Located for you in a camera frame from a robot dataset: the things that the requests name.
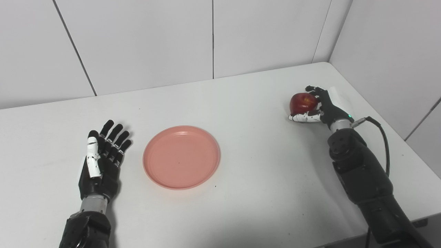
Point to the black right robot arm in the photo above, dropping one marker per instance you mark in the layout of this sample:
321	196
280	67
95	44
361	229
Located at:
365	175

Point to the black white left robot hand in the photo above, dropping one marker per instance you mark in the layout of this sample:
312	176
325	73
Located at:
105	179

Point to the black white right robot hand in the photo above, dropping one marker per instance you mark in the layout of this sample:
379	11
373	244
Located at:
332	110

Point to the pink plate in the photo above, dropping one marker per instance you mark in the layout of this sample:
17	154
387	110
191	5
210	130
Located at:
181	156

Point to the red apple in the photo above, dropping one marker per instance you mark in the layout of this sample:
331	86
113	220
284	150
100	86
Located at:
301	102

